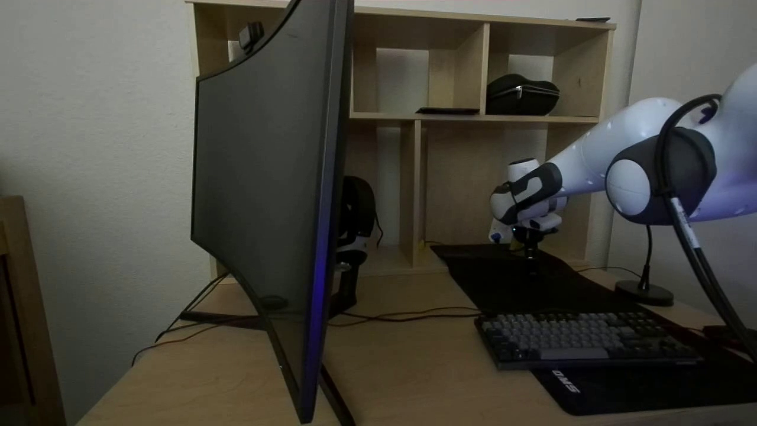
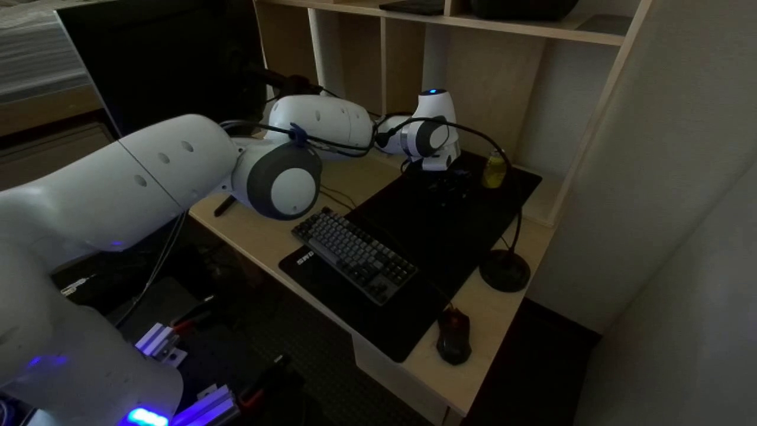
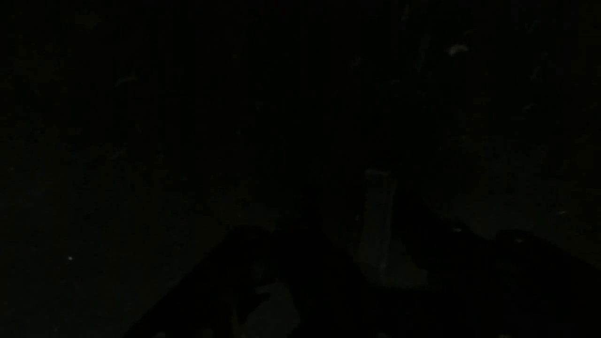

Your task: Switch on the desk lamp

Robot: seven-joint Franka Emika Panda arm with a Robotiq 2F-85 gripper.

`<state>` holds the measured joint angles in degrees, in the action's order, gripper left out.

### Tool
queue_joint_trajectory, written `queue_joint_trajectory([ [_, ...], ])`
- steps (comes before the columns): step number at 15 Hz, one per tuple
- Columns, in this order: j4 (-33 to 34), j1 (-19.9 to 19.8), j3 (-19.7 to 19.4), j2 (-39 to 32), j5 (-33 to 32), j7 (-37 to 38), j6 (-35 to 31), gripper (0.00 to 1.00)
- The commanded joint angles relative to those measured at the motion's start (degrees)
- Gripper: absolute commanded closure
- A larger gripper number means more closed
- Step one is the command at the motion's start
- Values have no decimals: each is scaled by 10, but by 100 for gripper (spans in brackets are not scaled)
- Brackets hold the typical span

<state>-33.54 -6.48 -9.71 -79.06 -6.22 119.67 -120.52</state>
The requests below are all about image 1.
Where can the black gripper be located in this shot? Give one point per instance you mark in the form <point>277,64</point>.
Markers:
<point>538,227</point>

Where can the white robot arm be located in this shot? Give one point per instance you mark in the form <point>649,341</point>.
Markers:
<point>616,149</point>

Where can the black desk mat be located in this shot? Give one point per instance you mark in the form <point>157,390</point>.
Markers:
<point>504,287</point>

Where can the black gooseneck desk lamp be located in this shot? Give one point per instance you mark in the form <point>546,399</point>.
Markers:
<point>645,291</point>

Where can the grey mechanical keyboard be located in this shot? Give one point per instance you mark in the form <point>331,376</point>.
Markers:
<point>584,337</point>

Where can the light wooden shelf unit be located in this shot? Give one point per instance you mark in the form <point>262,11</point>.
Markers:
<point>451,180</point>

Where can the black rounded case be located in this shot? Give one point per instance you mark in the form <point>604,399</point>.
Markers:
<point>522,96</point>

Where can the flat black device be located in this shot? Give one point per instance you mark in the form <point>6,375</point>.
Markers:
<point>449,111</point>

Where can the black headphones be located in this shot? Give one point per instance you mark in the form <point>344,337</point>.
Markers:
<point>357,209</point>

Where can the black headphone stand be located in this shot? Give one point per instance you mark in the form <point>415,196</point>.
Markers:
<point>346,280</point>

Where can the small dark flat object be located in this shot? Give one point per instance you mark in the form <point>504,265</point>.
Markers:
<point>593,19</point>

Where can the curved black computer monitor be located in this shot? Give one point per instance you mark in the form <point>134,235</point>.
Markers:
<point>269,196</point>

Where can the black monitor stand legs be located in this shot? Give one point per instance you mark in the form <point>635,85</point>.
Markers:
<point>223,317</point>

